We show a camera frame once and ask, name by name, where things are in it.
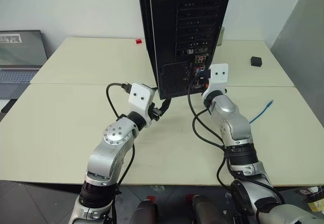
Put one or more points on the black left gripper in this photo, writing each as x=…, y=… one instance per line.
x=153, y=111

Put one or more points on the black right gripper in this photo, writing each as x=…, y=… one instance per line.
x=200, y=83

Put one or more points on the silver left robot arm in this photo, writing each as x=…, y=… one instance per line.
x=111, y=155

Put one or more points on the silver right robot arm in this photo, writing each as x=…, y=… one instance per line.
x=235, y=128

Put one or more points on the black computer tower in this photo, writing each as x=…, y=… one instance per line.
x=167, y=32

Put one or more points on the small black box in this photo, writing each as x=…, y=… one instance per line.
x=256, y=61

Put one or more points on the small red block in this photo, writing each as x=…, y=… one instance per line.
x=139, y=41

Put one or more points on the dark rounded shape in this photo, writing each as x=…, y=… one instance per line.
x=206, y=210
x=145, y=212

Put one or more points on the grey open laptop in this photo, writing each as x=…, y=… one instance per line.
x=17, y=57

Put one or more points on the colourful patterned bag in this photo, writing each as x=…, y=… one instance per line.
x=312, y=196

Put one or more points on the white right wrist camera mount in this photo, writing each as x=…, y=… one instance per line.
x=219, y=76

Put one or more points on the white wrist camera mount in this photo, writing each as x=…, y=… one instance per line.
x=139, y=100
x=219, y=76

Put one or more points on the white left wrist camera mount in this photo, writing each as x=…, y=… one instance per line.
x=139, y=100

